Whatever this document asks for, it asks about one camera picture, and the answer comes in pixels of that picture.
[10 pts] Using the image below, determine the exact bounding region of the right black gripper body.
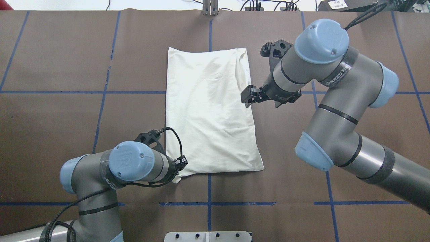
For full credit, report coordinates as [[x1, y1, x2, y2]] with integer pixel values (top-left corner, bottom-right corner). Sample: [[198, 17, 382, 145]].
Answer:
[[261, 75, 302, 108]]

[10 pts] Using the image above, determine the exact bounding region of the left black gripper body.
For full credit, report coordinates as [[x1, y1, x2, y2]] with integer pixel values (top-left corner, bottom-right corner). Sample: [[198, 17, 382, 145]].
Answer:
[[164, 156, 182, 182]]

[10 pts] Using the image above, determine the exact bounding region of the cream long-sleeve printed shirt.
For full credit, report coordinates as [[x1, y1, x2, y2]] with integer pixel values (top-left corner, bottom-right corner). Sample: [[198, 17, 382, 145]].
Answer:
[[166, 47, 264, 183]]

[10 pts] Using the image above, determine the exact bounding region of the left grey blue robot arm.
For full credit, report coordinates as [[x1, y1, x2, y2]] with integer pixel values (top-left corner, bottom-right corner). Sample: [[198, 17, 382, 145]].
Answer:
[[1, 141, 187, 242]]

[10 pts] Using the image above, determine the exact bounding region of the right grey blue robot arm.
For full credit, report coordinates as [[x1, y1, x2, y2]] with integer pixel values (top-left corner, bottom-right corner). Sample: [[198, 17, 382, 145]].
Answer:
[[241, 19, 430, 212]]

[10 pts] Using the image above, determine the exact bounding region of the black box white label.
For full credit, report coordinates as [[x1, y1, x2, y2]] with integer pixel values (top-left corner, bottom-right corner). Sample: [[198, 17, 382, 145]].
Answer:
[[317, 0, 378, 12]]

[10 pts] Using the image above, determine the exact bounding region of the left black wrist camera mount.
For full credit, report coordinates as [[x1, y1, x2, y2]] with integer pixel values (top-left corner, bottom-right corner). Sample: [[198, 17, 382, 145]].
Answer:
[[134, 129, 166, 155]]

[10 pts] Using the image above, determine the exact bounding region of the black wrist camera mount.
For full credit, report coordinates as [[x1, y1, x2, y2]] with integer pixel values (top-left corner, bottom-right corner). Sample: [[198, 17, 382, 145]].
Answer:
[[260, 39, 293, 73], [134, 129, 166, 155]]

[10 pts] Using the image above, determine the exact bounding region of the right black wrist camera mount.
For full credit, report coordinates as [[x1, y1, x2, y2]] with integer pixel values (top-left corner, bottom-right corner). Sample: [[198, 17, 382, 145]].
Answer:
[[260, 39, 293, 73]]

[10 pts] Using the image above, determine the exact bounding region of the white mast base plate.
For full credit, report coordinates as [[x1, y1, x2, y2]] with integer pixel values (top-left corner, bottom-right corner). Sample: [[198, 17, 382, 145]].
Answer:
[[164, 231, 253, 242]]

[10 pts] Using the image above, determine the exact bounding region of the aluminium frame post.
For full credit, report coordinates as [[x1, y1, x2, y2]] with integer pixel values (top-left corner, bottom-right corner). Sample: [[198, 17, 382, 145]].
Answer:
[[202, 0, 219, 16]]

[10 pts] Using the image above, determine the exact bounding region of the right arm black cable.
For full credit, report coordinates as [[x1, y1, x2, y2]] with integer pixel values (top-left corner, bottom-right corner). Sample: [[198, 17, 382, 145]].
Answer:
[[343, 3, 388, 31]]

